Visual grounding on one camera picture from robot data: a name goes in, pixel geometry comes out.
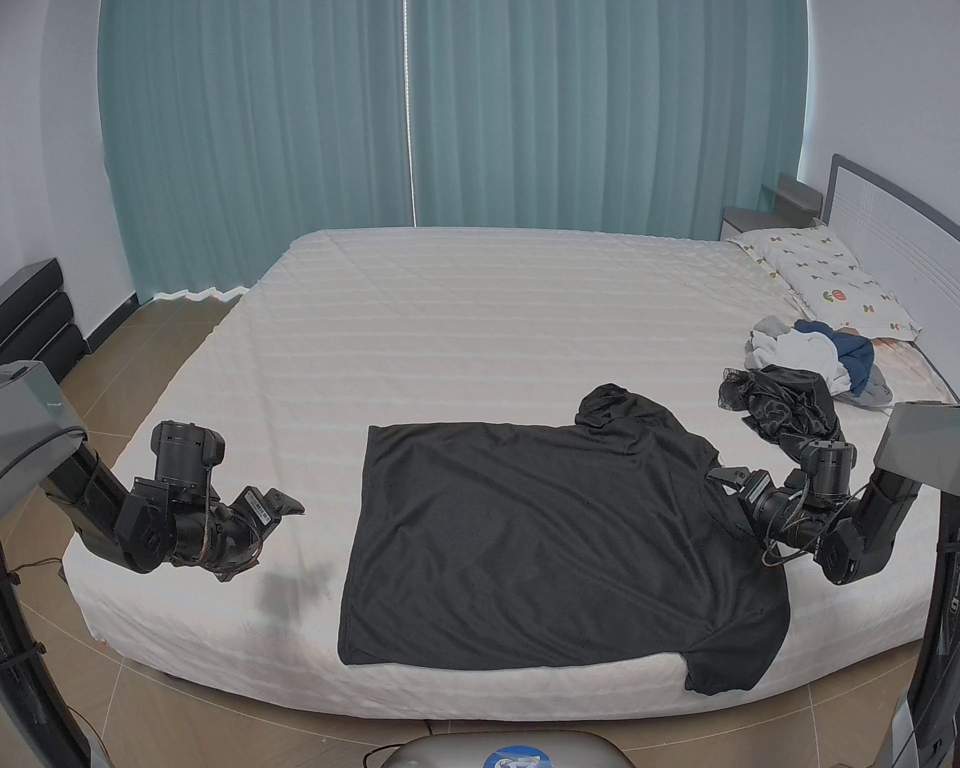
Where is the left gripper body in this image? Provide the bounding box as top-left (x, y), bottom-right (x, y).
top-left (223, 485), bottom-right (285, 555)

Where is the bed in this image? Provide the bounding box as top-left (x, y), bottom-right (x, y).
top-left (63, 153), bottom-right (960, 723)

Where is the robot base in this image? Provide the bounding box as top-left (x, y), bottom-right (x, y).
top-left (377, 730), bottom-right (628, 768)

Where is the black T-shirt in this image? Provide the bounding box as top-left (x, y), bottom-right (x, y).
top-left (336, 383), bottom-right (793, 696)

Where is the black chest of drawers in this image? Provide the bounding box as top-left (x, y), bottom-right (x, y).
top-left (0, 258), bottom-right (88, 385)

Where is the black garment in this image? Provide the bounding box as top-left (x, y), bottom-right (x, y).
top-left (717, 365), bottom-right (843, 462)

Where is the blue-green curtain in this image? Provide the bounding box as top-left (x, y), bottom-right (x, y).
top-left (408, 0), bottom-right (817, 243)
top-left (96, 0), bottom-right (415, 303)

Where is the white printed pillow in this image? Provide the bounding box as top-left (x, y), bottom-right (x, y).
top-left (725, 226), bottom-right (923, 343)

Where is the pile of clothes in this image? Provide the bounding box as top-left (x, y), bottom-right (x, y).
top-left (744, 315), bottom-right (895, 410)

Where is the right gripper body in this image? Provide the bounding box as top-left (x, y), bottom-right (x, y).
top-left (733, 470), bottom-right (790, 540)

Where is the grey bedside table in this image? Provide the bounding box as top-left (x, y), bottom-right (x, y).
top-left (720, 171), bottom-right (825, 243)

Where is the black cable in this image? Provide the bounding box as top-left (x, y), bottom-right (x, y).
top-left (0, 426), bottom-right (87, 483)

